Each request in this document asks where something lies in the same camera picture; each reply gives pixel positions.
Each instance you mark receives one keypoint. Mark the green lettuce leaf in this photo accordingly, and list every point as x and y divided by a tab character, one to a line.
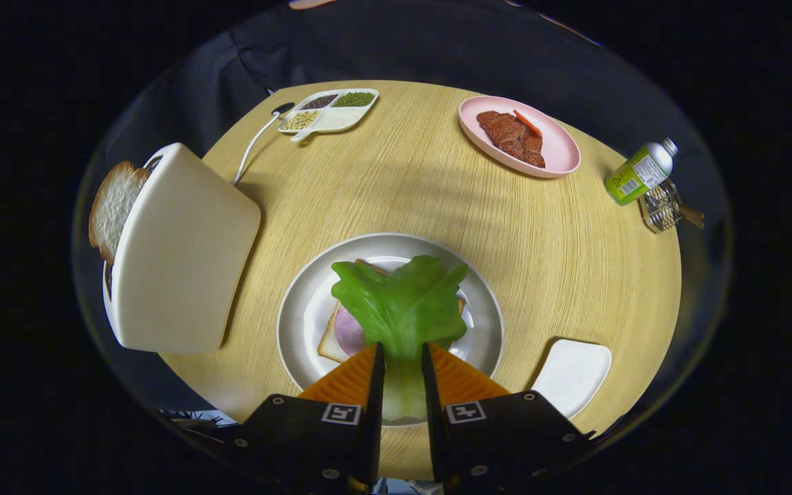
403	302

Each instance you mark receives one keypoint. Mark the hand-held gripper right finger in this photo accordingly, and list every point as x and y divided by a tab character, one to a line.
432	412

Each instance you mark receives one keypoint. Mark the green label bottle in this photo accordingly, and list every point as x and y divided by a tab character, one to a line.
633	175

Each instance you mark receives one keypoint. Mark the white bread slice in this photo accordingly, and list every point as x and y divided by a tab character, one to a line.
331	347
115	206

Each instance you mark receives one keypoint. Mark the pink plate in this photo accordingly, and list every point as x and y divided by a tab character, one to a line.
561	155

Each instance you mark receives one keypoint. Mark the white divided seed dish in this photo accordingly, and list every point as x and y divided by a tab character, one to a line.
337	120

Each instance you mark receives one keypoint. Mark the round white plate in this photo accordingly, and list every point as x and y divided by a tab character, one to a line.
313	302

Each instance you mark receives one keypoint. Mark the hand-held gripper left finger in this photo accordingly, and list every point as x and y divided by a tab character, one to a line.
375	412

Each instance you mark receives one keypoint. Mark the white toaster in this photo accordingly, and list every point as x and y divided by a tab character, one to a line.
183	254

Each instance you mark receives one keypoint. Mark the brown meat piece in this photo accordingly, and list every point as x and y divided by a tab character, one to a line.
509	137

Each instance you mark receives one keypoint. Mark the orange carrot slice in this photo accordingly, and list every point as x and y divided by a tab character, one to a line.
526	124

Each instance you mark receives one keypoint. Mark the pink ham slice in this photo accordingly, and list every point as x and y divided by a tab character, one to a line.
349	333

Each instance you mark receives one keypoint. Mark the white square plate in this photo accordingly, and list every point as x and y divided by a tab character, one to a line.
575	375

